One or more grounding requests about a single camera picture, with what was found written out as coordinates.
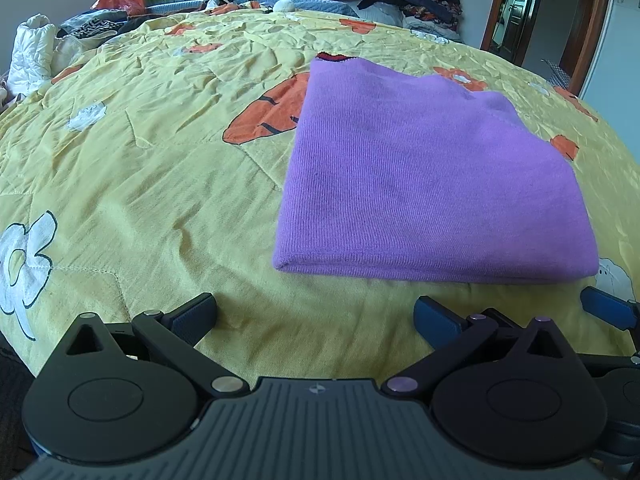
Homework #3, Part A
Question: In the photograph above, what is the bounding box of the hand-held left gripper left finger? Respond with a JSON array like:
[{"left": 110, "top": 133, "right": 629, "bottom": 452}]
[{"left": 64, "top": 292, "right": 250, "bottom": 402}]

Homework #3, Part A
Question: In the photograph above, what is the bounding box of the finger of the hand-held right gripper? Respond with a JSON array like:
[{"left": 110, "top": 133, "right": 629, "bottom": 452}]
[{"left": 581, "top": 286, "right": 640, "bottom": 332}]

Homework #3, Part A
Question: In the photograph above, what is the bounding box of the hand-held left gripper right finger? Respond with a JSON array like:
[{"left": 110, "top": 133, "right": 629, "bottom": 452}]
[{"left": 381, "top": 296, "right": 574, "bottom": 403}]

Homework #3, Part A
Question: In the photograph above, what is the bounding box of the purple knit sweater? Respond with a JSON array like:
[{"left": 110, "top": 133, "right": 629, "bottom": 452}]
[{"left": 271, "top": 52, "right": 600, "bottom": 285}]

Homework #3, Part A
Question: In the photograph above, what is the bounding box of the striped dark clothes heap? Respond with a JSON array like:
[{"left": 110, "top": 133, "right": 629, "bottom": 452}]
[{"left": 56, "top": 9, "right": 151, "bottom": 40}]

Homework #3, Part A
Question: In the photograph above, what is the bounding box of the yellow flower print quilt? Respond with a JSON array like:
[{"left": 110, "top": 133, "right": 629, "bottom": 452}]
[{"left": 0, "top": 0, "right": 640, "bottom": 382}]

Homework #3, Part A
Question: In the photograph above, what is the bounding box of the checkered cloth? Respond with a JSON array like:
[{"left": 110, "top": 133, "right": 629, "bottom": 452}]
[{"left": 541, "top": 58, "right": 572, "bottom": 90}]

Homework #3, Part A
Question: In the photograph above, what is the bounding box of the white puffy jacket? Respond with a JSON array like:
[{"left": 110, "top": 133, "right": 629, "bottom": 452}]
[{"left": 9, "top": 14, "right": 86, "bottom": 97}]

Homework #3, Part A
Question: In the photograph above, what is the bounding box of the blue-grey quilted blanket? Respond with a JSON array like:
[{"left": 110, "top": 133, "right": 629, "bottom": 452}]
[{"left": 145, "top": 0, "right": 361, "bottom": 17}]

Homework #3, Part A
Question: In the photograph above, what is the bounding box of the wooden door frame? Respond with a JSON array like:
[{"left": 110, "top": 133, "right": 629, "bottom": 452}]
[{"left": 480, "top": 0, "right": 617, "bottom": 97}]

